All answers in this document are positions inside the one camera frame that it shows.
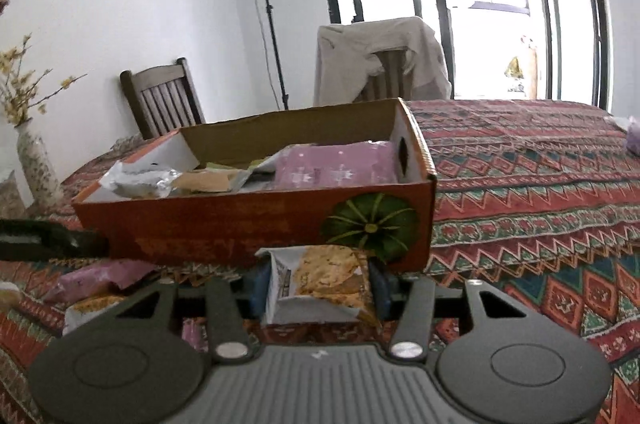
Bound floral ceramic vase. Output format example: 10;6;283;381
15;123;64;208

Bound purple snack packet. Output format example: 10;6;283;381
274;141;401;193
44;260;158;305

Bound black light stand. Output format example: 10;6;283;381
231;0;292;111

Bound yellow flower branches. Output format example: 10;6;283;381
0;33;89;131

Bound white cracker packet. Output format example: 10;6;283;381
62;294;132;336
256;245;379;328

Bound beige jacket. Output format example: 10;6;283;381
314;17;453;107

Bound white foil snack packet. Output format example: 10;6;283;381
99;160;184;201

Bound jacket-draped wooden chair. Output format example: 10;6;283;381
366;48;417;102

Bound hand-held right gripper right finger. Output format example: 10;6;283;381
369;260;531;362

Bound dark wooden chair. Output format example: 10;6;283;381
120;58;207;141

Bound tan balcony cabinet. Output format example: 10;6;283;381
504;36;540;97

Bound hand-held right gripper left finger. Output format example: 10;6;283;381
107;264;273;365

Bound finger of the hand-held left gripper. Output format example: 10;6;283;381
52;226;109;260

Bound orange cardboard box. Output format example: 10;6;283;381
71;98;438;275

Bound tan snack packet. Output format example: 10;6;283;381
172;169;247;196

